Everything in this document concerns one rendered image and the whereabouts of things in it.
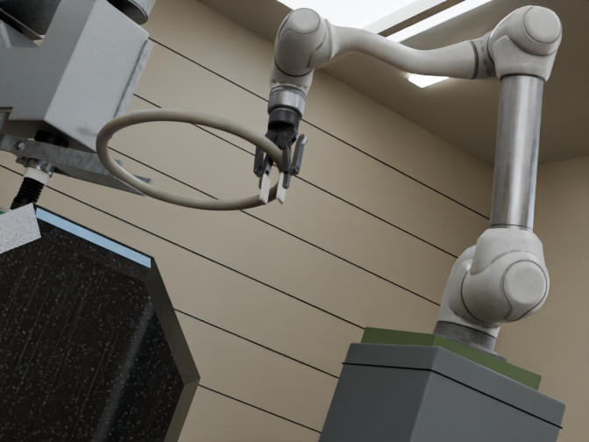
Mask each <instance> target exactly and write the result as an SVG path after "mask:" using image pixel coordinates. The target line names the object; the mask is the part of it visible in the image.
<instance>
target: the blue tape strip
mask: <svg viewBox="0 0 589 442"><path fill-rule="evenodd" d="M36 217H37V218H39V219H42V220H44V221H46V222H47V223H50V224H52V225H55V226H58V227H60V228H61V229H63V230H66V231H68V232H71V233H73V234H75V235H77V236H79V237H81V238H84V239H86V240H88V241H91V242H93V243H95V244H97V245H99V246H102V247H104V248H107V249H109V250H111V251H112V252H115V253H118V254H120V255H123V256H124V257H126V258H128V259H131V260H134V261H136V262H138V263H140V264H142V265H144V266H147V267H149V268H151V259H150V258H148V257H145V256H144V255H142V254H140V253H136V252H134V251H132V250H131V249H128V248H126V247H124V246H121V245H119V244H117V243H115V242H113V241H110V240H108V239H106V238H104V237H101V236H99V235H97V234H95V233H93V232H90V231H88V230H86V229H83V228H81V227H80V226H78V225H74V224H72V223H70V222H68V221H66V220H64V219H62V218H60V217H56V216H55V215H53V214H51V213H48V212H46V211H44V210H42V209H39V208H37V211H36Z"/></svg>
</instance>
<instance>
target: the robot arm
mask: <svg viewBox="0 0 589 442"><path fill-rule="evenodd" d="M561 38H562V25H561V22H560V19H559V18H558V16H557V14H556V13H555V12H554V11H552V10H550V9H546V8H543V7H539V6H531V5H530V6H525V7H522V8H520V9H518V10H516V11H513V12H512V13H510V14H509V15H508V16H506V17H505V18H504V19H503V20H502V21H500V22H499V24H498V25H497V26H496V27H495V29H494V30H493V31H491V32H489V33H488V34H487V35H485V36H484V37H483V38H481V39H473V40H468V41H464V42H461V43H457V44H455V45H452V46H446V47H442V48H438V49H434V50H428V51H422V50H415V49H413V48H409V47H407V46H404V45H401V44H399V43H397V42H394V41H392V40H390V39H387V38H384V37H382V36H379V35H378V34H375V33H373V32H369V31H367V30H363V29H359V28H354V27H347V26H338V25H333V24H332V23H331V22H330V21H329V20H328V19H327V18H322V16H321V15H320V14H319V13H318V12H316V11H314V10H312V9H310V8H305V7H303V8H298V9H295V10H293V11H291V12H290V13H289V14H288V15H287V16H286V17H285V18H284V20H283V21H282V23H281V25H280V29H279V31H278V33H277V37H276V40H275V46H274V52H275V54H274V56H273V59H272V63H271V68H270V80H269V85H270V95H269V102H268V107H267V113H268V115H269V119H268V126H267V133H266V135H265V137H266V138H268V139H270V140H271V141H272V142H273V143H274V144H275V145H276V146H277V147H278V148H279V149H280V150H282V155H283V170H282V171H283V172H284V174H283V173H282V172H281V173H280V179H279V184H278V190H277V196H276V199H277V200H278V201H279V202H280V203H281V204H284V199H285V193H286V189H288V188H289V184H290V178H291V176H292V175H298V174H299V172H300V167H301V163H302V155H303V150H304V147H305V146H306V144H307V142H308V140H307V138H306V137H305V136H304V134H301V135H300V134H298V128H299V122H300V120H301V119H302V117H303V112H304V106H305V103H306V96H307V94H308V92H309V88H310V85H311V83H312V80H313V75H314V68H315V67H317V66H319V65H321V64H323V63H325V62H328V61H330V60H331V59H332V57H333V56H334V55H335V54H337V53H341V52H344V51H356V52H361V53H364V54H366V55H369V56H371V57H373V58H374V59H376V60H378V61H382V62H384V63H386V64H387V65H389V66H392V67H394V68H397V69H399V70H401V71H404V72H407V73H410V74H413V75H424V76H436V77H449V78H458V79H465V80H496V79H499V81H500V82H501V86H500V108H499V118H498V129H497V140H496V151H495V162H494V172H493V193H492V204H491V215H490V226H489V230H486V231H485V232H484V233H483V234H481V236H480V237H479V238H478V241H477V245H476V246H472V247H469V248H467V249H466V250H465V251H464V252H463V253H462V254H461V255H460V256H459V257H458V259H457V260H456V261H455V263H454V265H453V267H452V269H451V272H450V275H449V278H448V281H447V283H446V286H445V289H444V294H443V298H442V302H441V305H440V310H439V315H438V319H437V322H436V326H435V329H434V331H433V333H432V334H436V335H439V336H442V337H444V338H447V339H450V340H452V341H455V342H457V343H459V344H461V345H464V346H468V347H470V348H472V349H475V350H477V351H480V352H482V353H485V354H488V355H490V356H493V357H494V358H497V359H500V360H504V361H506V362H508V359H506V358H504V357H502V356H500V355H499V354H497V353H495V352H494V348H495V342H496V339H497V336H498V333H499V330H500V327H501V326H503V325H504V324H511V323H514V322H518V321H521V320H523V319H525V318H527V317H530V316H531V315H533V314H534V313H536V312H537V311H538V310H539V309H540V308H541V307H542V305H543V303H544V302H545V300H546V298H547V295H548V293H549V288H550V278H549V274H548V271H547V268H546V266H545V263H544V257H543V244H542V242H541V241H540V239H539V238H538V237H537V236H536V235H535V234H534V233H533V232H532V231H533V219H534V207H535V195H536V172H537V160H538V148H539V137H540V124H541V113H542V100H543V85H544V84H545V83H546V82H547V80H548V79H549V78H550V73H551V70H552V67H553V63H554V60H555V57H556V54H557V50H558V47H559V45H560V42H561ZM295 141H296V144H295V148H294V156H293V160H292V165H291V153H292V149H291V146H292V145H293V144H294V143H295ZM263 161H264V162H263ZM272 165H273V160H272V159H271V157H270V156H268V155H267V154H266V157H265V159H264V151H262V150H261V149H260V148H258V147H257V146H256V151H255V159H254V167H253V173H254V174H255V175H256V176H257V177H258V178H259V189H260V196H259V200H260V201H261V202H262V203H263V204H264V205H267V199H268V194H269V188H270V182H271V179H270V178H269V177H268V176H269V174H270V171H271V168H272Z"/></svg>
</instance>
